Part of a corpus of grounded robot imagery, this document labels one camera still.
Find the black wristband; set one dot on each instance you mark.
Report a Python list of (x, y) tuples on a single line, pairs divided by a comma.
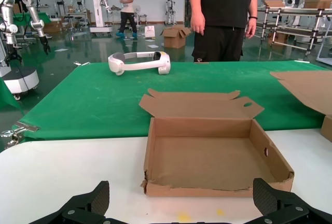
[(252, 17)]

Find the white VR headset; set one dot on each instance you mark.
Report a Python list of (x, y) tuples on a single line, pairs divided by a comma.
[(140, 66)]

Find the standing person's left hand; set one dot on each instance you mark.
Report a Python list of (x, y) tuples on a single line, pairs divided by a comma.
[(251, 28)]

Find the person in black clothes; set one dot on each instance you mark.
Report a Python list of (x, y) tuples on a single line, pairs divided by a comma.
[(223, 1)]

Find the white standing fan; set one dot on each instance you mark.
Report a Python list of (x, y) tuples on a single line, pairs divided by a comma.
[(137, 8)]

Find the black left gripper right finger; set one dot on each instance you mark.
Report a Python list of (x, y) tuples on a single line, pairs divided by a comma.
[(263, 195)]

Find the standing person's right hand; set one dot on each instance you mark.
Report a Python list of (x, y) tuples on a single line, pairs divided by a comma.
[(198, 24)]

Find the cardboard box with holed flap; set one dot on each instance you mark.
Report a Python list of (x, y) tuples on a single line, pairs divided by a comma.
[(207, 156)]

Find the green table mat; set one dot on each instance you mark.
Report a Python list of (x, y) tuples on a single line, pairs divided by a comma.
[(90, 99)]

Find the standing person's left forearm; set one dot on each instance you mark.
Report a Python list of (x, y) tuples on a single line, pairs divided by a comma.
[(253, 3)]

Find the open cardboard box plain flap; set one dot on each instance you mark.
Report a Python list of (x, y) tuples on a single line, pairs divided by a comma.
[(306, 89)]

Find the white paper bag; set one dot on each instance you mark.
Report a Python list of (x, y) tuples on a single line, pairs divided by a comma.
[(149, 31)]

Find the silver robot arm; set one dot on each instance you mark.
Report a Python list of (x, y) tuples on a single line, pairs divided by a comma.
[(6, 14)]

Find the silver robot arm with gripper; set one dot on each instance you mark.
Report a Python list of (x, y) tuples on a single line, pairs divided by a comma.
[(36, 23)]

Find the cardboard box on rack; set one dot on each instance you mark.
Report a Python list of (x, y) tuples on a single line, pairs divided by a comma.
[(317, 1)]

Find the white round mobile base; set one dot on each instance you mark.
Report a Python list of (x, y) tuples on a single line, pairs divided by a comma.
[(20, 78)]

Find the person in white shirt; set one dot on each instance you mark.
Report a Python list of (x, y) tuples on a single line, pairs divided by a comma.
[(127, 1)]

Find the metal pipe rack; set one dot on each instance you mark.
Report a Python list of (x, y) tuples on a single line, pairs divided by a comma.
[(298, 11)]

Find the metal table clamp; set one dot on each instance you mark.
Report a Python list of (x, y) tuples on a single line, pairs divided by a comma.
[(18, 130)]

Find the open cardboard box on floor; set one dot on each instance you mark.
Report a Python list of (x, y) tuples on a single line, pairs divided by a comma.
[(175, 38)]

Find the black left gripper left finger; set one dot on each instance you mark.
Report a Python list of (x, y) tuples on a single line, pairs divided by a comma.
[(99, 198)]

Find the white kiosk robot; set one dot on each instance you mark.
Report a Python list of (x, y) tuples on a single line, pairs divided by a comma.
[(98, 14)]

